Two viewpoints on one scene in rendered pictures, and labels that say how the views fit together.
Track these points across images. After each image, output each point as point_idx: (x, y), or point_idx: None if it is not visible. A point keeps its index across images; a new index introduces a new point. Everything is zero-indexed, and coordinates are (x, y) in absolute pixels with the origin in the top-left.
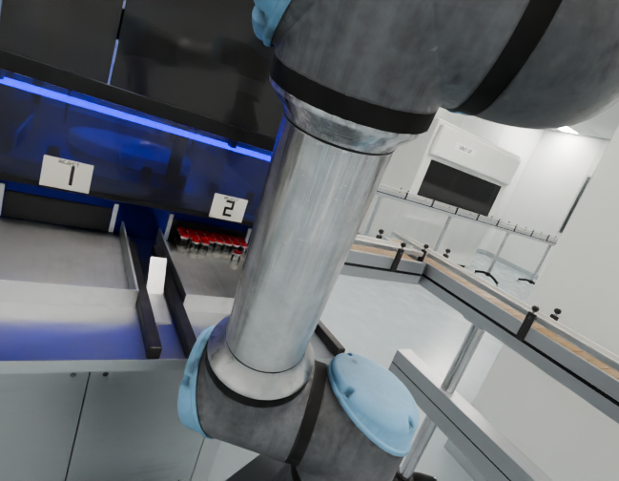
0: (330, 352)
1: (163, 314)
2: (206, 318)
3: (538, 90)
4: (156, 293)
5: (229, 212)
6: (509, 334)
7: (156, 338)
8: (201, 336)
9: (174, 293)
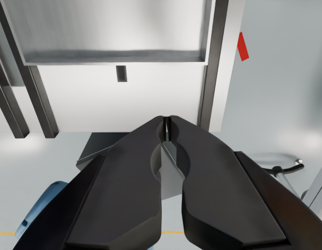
0: (196, 124)
1: (18, 70)
2: (67, 71)
3: None
4: None
5: None
6: None
7: (17, 128)
8: (16, 236)
9: (13, 42)
